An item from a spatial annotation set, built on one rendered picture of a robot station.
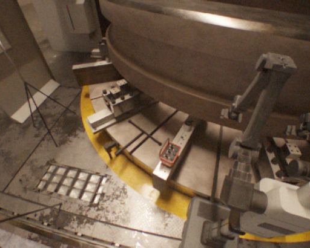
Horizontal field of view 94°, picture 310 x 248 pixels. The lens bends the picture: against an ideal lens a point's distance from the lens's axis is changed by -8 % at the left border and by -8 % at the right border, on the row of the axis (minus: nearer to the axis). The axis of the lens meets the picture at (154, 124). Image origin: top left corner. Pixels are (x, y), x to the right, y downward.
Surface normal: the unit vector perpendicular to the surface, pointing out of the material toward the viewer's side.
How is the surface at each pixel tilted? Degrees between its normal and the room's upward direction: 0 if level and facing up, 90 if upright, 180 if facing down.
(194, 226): 0
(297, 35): 45
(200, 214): 0
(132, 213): 0
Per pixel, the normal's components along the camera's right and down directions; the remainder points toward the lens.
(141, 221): 0.00, -0.67
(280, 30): -0.25, 0.02
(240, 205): -0.17, -0.23
